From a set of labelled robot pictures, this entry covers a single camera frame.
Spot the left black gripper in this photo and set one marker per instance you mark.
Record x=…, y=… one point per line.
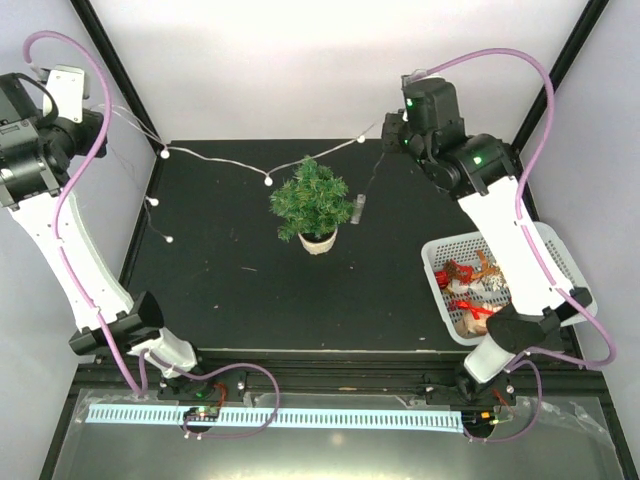
x=94, y=120

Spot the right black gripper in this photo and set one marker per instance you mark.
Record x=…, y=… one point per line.
x=390, y=142

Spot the white bulb string lights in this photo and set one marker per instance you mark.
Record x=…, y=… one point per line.
x=166, y=152

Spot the small green christmas tree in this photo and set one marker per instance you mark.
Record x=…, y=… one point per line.
x=312, y=204

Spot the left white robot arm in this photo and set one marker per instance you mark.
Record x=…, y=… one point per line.
x=36, y=189

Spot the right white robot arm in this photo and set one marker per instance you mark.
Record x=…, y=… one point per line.
x=479, y=173

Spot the white perforated plastic basket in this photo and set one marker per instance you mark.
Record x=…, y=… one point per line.
x=468, y=249

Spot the right small circuit board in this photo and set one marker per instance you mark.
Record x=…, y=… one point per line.
x=486, y=418

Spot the small circuit board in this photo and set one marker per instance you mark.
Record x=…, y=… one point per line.
x=201, y=413
x=486, y=418

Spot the left small circuit board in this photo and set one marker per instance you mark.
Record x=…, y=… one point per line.
x=201, y=413

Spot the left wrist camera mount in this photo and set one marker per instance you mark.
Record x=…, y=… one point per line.
x=66, y=88

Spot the left black frame post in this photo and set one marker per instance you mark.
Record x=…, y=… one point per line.
x=89, y=18

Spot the black frame post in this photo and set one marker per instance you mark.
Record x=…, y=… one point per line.
x=580, y=33
x=89, y=18

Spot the right black frame post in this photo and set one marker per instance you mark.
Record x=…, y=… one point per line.
x=580, y=33

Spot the white slotted cable duct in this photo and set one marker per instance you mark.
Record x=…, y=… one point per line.
x=253, y=418

